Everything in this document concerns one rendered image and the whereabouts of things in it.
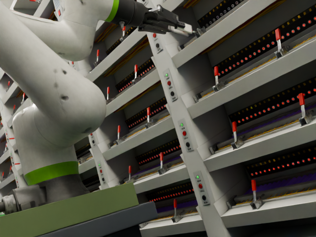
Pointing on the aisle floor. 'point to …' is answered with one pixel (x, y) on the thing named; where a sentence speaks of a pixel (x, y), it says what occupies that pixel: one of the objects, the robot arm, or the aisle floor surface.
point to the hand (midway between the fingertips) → (181, 28)
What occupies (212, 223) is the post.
